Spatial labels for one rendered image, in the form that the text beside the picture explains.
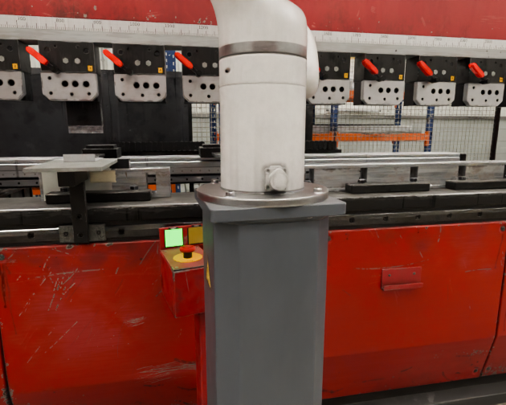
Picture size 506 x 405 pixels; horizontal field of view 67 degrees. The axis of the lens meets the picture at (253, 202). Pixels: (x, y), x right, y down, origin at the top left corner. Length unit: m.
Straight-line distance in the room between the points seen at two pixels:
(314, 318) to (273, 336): 0.06
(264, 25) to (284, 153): 0.16
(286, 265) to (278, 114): 0.19
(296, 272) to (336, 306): 0.87
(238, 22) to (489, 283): 1.39
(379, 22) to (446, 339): 1.16
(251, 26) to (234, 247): 0.27
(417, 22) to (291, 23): 1.03
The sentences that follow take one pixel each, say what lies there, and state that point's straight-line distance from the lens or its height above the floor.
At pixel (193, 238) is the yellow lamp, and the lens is 1.05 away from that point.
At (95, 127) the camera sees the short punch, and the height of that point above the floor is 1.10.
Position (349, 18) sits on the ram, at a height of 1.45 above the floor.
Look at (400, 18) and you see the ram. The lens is 1.49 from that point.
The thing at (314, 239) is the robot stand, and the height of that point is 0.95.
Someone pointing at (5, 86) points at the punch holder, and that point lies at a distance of 1.33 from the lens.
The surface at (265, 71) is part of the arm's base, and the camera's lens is 0.49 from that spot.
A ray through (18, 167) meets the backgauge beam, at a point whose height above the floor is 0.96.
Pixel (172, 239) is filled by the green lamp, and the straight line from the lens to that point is 1.03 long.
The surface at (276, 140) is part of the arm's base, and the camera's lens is 0.49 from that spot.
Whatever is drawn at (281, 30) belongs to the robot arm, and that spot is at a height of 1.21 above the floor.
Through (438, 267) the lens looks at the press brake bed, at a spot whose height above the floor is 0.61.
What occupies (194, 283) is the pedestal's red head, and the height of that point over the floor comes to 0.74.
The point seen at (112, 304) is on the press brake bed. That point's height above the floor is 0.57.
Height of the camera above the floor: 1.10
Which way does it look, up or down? 11 degrees down
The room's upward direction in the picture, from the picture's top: straight up
